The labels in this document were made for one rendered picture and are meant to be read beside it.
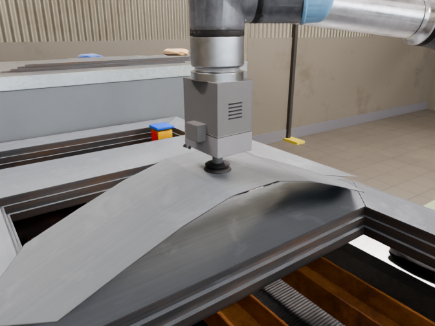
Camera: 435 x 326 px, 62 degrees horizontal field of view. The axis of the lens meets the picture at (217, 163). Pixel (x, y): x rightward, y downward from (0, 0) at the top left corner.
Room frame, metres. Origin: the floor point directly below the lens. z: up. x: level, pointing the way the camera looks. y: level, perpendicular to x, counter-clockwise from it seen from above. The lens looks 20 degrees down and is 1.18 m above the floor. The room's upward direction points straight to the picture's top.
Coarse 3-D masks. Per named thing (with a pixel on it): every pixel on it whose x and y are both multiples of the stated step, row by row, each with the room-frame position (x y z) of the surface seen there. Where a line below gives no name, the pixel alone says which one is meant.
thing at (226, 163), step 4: (208, 160) 0.54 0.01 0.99; (224, 160) 0.54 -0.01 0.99; (208, 164) 0.52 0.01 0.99; (212, 164) 0.52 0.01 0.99; (216, 164) 0.52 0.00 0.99; (220, 164) 0.52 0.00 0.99; (224, 164) 0.52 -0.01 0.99; (228, 164) 0.52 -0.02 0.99; (208, 168) 0.52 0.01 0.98; (212, 168) 0.52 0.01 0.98; (216, 168) 0.51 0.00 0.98; (220, 168) 0.51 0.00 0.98; (224, 168) 0.52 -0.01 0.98
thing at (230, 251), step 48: (48, 144) 1.02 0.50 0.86; (96, 144) 1.09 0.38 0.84; (48, 192) 0.70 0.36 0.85; (96, 192) 0.75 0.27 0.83; (288, 192) 0.68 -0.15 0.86; (336, 192) 0.68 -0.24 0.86; (192, 240) 0.50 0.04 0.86; (240, 240) 0.50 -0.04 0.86; (288, 240) 0.50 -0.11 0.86; (336, 240) 0.55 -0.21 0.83; (384, 240) 0.57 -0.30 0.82; (432, 240) 0.52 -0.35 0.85; (144, 288) 0.39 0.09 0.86; (192, 288) 0.39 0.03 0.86; (240, 288) 0.43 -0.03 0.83
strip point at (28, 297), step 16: (16, 256) 0.42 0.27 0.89; (16, 272) 0.39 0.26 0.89; (32, 272) 0.38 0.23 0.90; (0, 288) 0.37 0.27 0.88; (16, 288) 0.36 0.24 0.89; (32, 288) 0.35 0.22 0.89; (0, 304) 0.34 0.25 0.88; (16, 304) 0.33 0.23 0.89; (32, 304) 0.33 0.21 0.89; (48, 304) 0.32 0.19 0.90; (0, 320) 0.32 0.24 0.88; (16, 320) 0.31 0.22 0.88; (32, 320) 0.30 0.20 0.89; (48, 320) 0.30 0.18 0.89
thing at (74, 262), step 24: (72, 216) 0.47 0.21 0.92; (48, 240) 0.43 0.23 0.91; (72, 240) 0.42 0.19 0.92; (96, 240) 0.40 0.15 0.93; (48, 264) 0.39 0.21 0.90; (72, 264) 0.37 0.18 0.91; (96, 264) 0.36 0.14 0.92; (120, 264) 0.35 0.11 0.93; (48, 288) 0.34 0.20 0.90; (72, 288) 0.33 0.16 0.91; (96, 288) 0.32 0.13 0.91
